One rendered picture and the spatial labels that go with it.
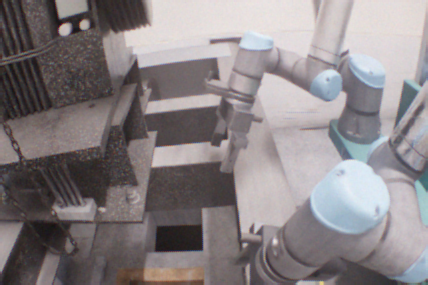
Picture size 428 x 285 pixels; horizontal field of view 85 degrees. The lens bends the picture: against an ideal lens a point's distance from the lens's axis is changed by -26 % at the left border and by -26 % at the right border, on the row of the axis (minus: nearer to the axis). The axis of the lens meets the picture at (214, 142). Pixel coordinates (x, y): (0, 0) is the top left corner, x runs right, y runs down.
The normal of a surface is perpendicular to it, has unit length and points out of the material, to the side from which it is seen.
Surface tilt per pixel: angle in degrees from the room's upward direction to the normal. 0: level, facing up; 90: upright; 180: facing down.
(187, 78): 90
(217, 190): 90
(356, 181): 25
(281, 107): 90
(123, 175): 90
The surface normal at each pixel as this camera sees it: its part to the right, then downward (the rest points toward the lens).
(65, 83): 0.15, 0.56
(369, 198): 0.30, -0.69
